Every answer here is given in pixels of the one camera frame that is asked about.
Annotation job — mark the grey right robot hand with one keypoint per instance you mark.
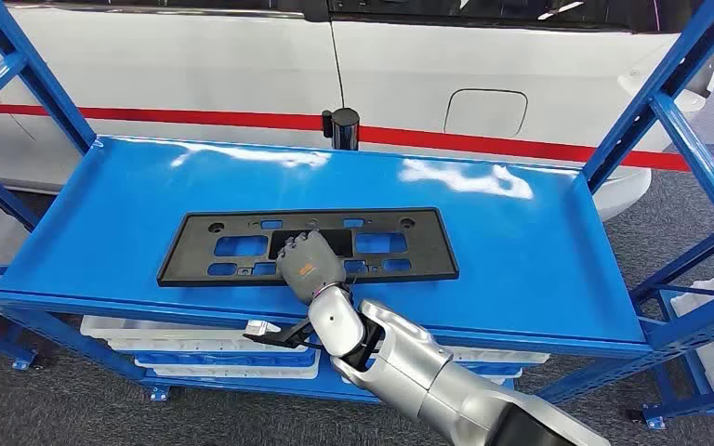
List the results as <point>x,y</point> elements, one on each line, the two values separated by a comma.
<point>311,268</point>

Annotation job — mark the black plastic plate bracket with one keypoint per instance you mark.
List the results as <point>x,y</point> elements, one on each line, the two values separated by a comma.
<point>431,246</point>

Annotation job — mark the blue metal shelf rack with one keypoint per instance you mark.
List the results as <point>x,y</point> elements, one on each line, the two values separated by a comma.
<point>117,215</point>
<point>696,405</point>

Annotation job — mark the blue plastic crate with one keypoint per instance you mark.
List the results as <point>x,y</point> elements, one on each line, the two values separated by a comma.
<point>209,359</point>
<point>498,369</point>

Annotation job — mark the black stanchion post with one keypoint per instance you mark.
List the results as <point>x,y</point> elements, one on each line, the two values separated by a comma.
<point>346,129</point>

